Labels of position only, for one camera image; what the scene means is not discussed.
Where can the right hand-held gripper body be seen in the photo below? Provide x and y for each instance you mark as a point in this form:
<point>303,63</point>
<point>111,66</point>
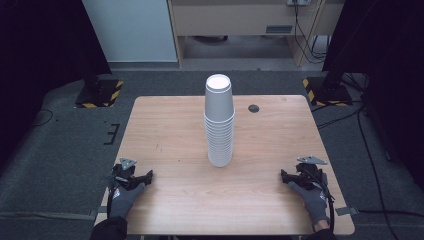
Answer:
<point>310,175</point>

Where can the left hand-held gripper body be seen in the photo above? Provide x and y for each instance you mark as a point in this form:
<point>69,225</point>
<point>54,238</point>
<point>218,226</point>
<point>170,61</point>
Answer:
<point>123,173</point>

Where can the stack of white cups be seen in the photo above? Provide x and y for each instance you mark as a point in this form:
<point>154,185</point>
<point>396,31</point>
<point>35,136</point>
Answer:
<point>219,146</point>

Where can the grey tape strip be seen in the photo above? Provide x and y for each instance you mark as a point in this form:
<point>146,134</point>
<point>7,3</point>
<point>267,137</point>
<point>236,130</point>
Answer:
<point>102,209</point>
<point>346,211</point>

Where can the dark round table grommet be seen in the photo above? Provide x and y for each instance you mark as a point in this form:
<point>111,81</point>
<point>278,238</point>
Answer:
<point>253,108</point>

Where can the black stand with striped base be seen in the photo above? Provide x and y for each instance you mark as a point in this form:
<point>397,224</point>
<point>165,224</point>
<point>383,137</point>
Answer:
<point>98,93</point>
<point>328,91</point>

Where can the white cabinet panel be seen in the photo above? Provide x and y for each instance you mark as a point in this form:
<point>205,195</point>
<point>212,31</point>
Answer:
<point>130,30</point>

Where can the grey label plate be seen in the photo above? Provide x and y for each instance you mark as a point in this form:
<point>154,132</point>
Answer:
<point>279,29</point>

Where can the black curtain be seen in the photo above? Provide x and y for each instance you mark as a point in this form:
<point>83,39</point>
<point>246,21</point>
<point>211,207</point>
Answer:
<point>390,50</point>
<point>40,50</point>

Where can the light wooden desk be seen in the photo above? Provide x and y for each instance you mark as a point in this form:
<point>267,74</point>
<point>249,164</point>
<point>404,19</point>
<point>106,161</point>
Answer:
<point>230,18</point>

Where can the white power strip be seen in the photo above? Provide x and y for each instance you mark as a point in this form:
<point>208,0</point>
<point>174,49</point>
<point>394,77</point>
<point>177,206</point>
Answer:
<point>297,2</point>

